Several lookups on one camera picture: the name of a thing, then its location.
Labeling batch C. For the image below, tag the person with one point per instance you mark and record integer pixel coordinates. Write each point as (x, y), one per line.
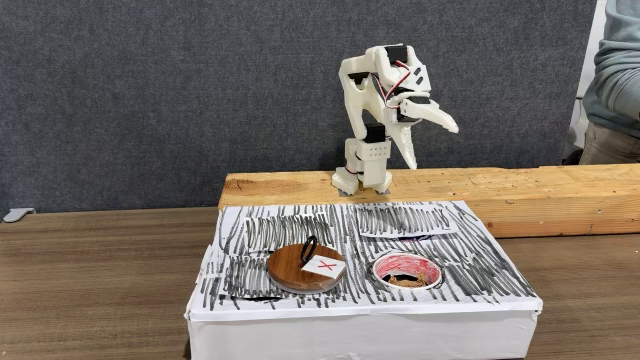
(617, 75)

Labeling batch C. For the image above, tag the white card with red cross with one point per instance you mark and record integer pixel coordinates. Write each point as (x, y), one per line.
(324, 266)

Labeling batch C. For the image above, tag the light wooden beam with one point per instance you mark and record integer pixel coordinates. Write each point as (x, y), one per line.
(525, 195)

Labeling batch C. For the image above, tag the round wooden lid, black loop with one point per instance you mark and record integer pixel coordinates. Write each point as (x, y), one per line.
(285, 270)

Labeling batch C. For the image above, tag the white box with black scribbles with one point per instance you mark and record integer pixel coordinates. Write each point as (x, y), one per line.
(350, 330)

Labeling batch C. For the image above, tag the grey partition foot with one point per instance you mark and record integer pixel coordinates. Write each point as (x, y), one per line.
(17, 214)

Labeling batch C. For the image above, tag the scribbled paper sheet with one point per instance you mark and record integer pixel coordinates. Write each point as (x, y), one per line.
(405, 220)

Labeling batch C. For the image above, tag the grey fabric partition panel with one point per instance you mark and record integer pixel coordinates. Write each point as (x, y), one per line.
(175, 100)

